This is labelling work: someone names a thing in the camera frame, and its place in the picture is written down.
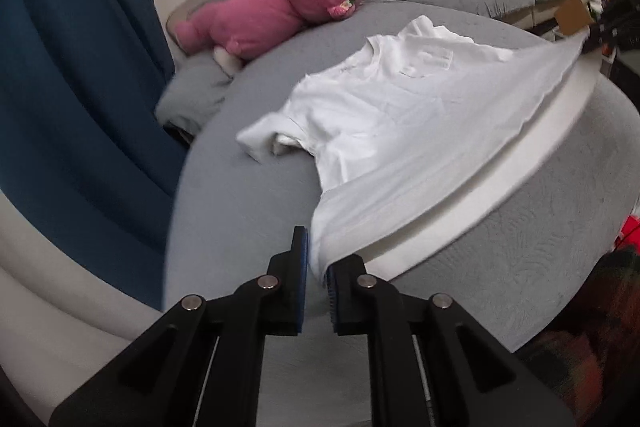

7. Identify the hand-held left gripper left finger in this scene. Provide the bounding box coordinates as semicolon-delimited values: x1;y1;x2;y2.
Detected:
50;226;308;427

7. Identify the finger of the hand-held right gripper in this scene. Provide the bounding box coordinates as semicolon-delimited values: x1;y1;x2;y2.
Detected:
582;18;640;58

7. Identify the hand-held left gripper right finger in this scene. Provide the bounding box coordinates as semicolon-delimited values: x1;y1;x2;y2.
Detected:
324;254;576;427

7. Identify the white t-shirt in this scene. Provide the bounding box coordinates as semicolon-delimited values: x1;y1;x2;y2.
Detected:
236;14;601;288

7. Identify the brown cardboard board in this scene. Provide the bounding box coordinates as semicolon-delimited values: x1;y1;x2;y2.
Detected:
555;0;598;36

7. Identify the grey sofa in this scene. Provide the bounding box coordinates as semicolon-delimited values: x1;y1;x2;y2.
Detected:
155;0;640;353

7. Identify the red cloth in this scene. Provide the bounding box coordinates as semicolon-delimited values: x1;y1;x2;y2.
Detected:
612;214;640;253

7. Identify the white curtain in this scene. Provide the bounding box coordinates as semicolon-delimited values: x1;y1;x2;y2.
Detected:
0;187;171;413

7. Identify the pink plush toy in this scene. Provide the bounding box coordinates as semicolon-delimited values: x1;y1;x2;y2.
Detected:
172;0;368;72

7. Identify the blue curtain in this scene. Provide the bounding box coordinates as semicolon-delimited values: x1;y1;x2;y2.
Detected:
0;0;191;313

